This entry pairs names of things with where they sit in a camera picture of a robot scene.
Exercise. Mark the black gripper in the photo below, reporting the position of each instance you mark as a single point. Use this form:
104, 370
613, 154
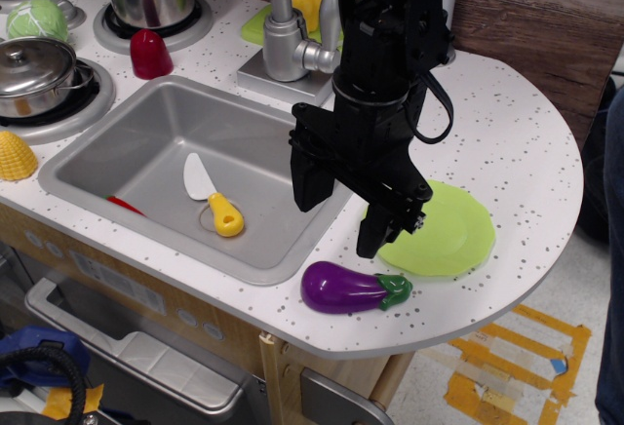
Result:
368, 150

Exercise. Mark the purple toy eggplant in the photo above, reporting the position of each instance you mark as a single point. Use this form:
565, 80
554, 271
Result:
332, 289

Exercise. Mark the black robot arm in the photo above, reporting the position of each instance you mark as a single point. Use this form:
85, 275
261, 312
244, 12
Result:
380, 55

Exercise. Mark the light green plastic plate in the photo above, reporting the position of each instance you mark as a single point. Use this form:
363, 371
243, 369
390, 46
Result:
457, 236

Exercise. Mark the white yellow toy knife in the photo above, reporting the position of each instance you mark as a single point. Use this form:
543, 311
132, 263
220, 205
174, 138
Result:
227, 220

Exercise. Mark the silver toy faucet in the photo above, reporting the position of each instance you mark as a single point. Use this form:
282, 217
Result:
292, 67

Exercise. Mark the green cutting board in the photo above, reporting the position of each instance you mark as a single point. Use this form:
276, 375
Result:
252, 30

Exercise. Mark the grey toy sink basin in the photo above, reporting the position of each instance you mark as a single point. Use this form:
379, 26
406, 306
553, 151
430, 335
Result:
137, 153

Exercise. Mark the yellow tape on floor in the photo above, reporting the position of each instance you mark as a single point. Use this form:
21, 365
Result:
522, 371

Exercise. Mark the red toy chili pepper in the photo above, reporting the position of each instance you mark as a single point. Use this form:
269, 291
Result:
121, 203

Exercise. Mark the red toy pepper half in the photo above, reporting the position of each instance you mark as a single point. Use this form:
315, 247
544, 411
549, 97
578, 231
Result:
149, 55

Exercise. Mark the wooden toy kitchen cabinet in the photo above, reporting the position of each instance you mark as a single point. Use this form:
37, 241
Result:
360, 389

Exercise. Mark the yellow toy corn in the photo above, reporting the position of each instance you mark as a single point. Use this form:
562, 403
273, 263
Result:
18, 161

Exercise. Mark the steel pot with lid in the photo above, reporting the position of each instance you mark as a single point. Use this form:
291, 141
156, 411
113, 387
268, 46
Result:
37, 75

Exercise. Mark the green toy cabbage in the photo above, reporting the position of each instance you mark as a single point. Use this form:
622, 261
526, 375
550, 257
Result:
38, 18

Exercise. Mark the grey oven door handle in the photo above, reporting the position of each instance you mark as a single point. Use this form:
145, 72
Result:
148, 371

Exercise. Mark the blue clamp with black cable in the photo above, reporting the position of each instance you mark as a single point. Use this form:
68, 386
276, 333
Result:
39, 356

